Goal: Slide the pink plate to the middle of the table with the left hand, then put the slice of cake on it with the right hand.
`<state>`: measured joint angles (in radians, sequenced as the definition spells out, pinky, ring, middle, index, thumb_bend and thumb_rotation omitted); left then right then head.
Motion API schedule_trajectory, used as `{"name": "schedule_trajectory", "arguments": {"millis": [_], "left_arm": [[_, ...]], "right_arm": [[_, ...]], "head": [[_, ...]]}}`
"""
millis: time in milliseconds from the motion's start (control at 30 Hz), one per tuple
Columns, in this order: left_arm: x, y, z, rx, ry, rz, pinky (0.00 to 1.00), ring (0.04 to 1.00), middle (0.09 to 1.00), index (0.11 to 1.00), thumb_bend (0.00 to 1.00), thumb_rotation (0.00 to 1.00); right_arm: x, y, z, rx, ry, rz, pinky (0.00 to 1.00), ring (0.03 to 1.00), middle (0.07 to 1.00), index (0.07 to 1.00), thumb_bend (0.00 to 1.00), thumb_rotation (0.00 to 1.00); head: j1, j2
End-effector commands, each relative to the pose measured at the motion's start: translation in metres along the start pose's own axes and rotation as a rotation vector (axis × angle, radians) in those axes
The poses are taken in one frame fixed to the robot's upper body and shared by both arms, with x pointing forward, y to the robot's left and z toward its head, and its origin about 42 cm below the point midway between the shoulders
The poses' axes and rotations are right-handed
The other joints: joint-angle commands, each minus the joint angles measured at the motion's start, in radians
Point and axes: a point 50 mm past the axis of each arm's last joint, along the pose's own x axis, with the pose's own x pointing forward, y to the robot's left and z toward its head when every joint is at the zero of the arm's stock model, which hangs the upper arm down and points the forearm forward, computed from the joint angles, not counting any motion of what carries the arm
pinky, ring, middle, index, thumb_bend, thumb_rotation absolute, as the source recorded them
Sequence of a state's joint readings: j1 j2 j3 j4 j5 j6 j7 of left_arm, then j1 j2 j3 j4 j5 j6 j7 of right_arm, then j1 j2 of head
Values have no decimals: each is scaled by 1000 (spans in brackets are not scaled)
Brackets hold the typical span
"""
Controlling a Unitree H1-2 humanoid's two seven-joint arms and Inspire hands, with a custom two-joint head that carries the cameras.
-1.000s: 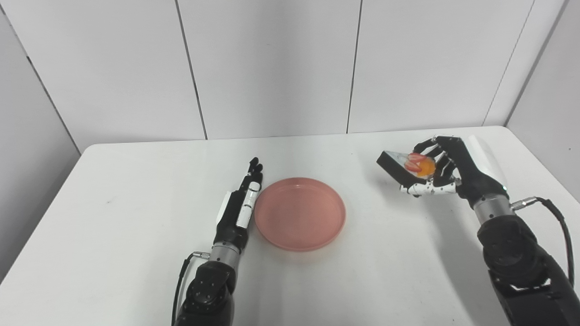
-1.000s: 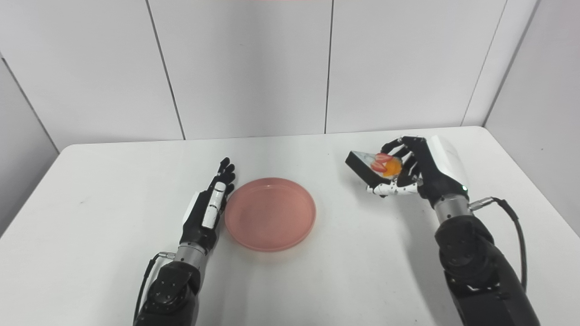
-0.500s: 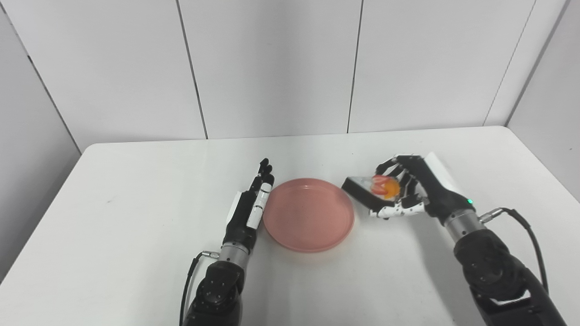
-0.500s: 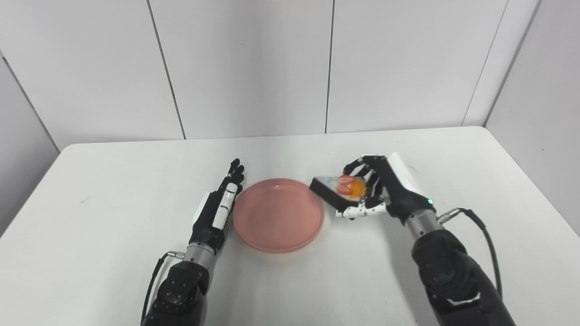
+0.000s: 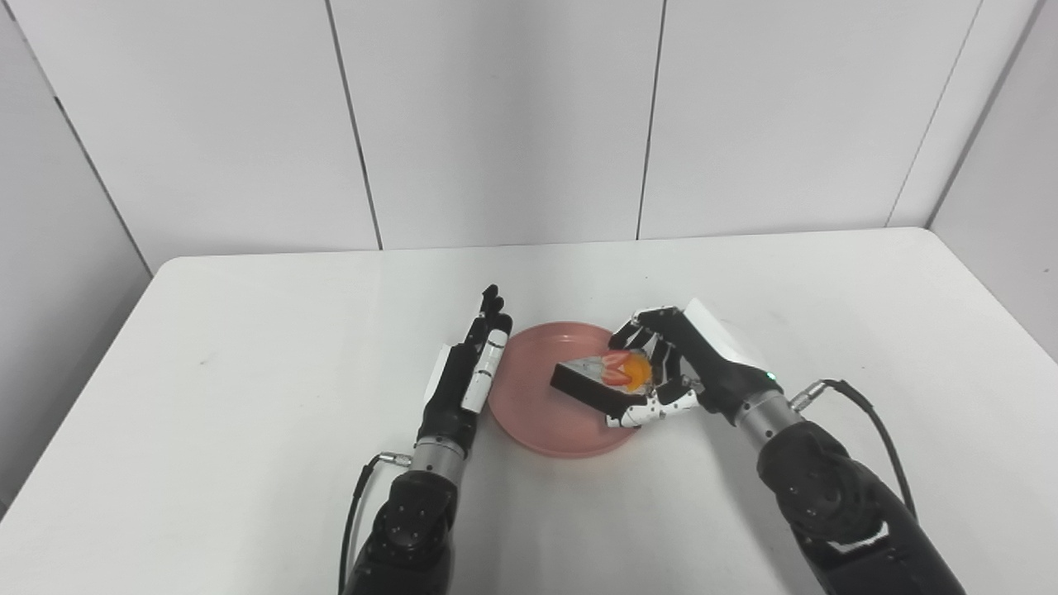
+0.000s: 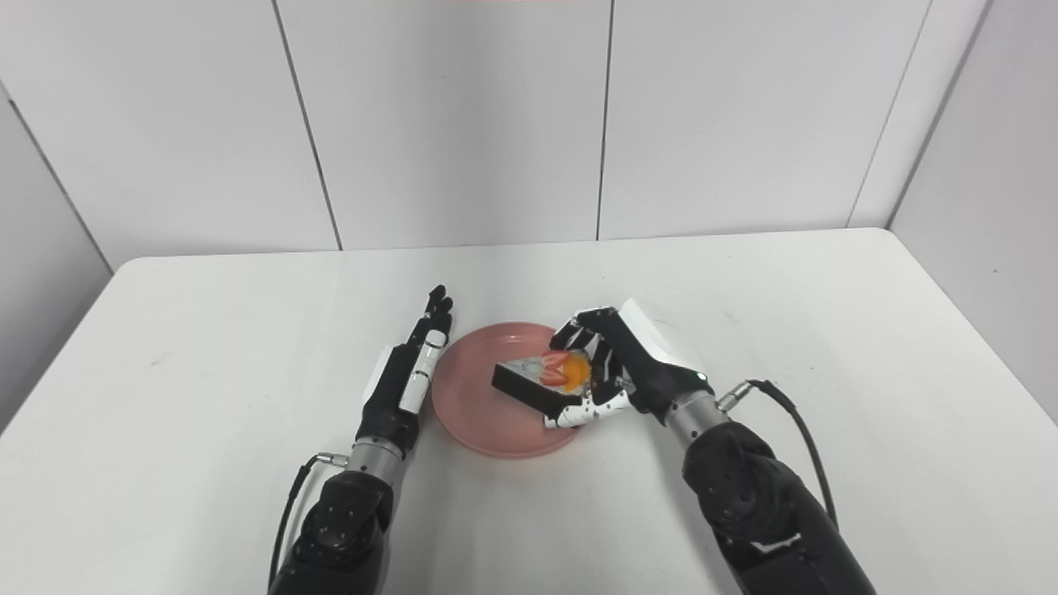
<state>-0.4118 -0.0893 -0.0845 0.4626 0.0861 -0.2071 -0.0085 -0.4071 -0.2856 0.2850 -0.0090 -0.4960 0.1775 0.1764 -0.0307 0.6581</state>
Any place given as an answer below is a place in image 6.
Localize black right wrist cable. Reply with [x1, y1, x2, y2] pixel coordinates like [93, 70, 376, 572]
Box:
[717, 379, 840, 530]

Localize chocolate cake slice with fruit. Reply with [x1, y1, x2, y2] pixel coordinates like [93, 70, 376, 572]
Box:
[491, 350, 593, 418]

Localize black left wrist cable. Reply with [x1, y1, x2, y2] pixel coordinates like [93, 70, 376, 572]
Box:
[267, 452, 348, 592]

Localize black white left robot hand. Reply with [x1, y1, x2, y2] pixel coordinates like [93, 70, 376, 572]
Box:
[355, 285, 455, 455]

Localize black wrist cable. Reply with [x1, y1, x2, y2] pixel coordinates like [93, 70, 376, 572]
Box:
[717, 379, 840, 530]
[267, 452, 348, 592]

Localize pink round plate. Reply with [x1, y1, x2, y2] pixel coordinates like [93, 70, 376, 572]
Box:
[431, 322, 596, 459]

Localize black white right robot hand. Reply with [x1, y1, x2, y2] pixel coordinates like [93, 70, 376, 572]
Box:
[543, 298, 712, 431]

